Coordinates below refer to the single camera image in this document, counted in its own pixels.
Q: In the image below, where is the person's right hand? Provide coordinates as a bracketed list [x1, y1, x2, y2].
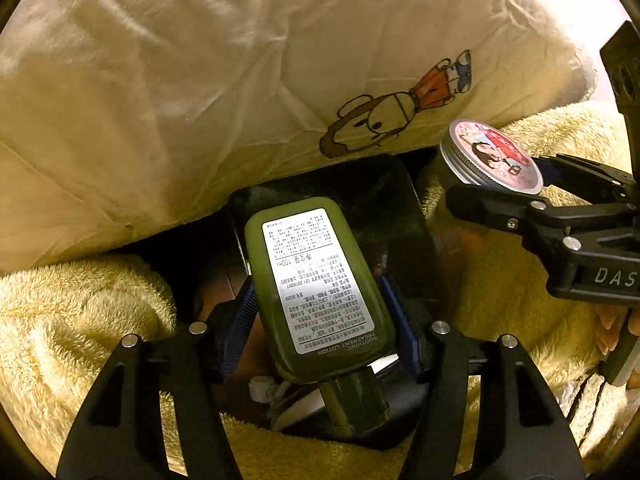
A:
[596, 304, 640, 358]

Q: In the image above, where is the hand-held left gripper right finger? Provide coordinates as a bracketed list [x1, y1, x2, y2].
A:
[376, 272, 586, 480]

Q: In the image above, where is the green lotion bottle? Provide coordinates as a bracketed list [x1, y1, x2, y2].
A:
[244, 196, 399, 426]

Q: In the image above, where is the silver padded cloth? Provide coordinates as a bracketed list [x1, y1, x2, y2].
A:
[557, 372, 631, 461]

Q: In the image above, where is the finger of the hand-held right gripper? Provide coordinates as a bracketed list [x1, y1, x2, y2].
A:
[445, 182, 586, 261]
[535, 154, 638, 202]

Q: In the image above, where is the cream cartoon print quilt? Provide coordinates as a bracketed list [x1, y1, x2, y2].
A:
[0, 0, 601, 276]

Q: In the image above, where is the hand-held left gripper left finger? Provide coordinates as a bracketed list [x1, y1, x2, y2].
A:
[56, 275, 258, 480]

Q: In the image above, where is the small white bottle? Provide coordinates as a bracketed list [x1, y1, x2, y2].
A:
[249, 376, 275, 404]

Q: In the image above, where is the yellow fleece blanket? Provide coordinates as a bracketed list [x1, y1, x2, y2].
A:
[0, 102, 640, 480]

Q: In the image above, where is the round tin with pink lid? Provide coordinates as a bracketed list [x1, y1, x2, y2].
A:
[437, 119, 545, 193]

